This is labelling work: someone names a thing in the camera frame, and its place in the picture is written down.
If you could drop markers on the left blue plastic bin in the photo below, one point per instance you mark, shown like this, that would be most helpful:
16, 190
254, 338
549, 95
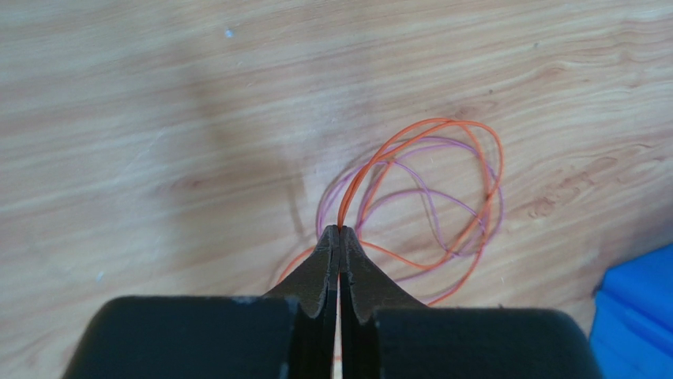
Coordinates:
631, 334

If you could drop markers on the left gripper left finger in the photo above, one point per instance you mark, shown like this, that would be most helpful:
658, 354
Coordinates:
286, 333

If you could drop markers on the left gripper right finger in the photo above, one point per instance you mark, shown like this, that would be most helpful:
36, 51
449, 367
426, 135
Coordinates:
387, 333

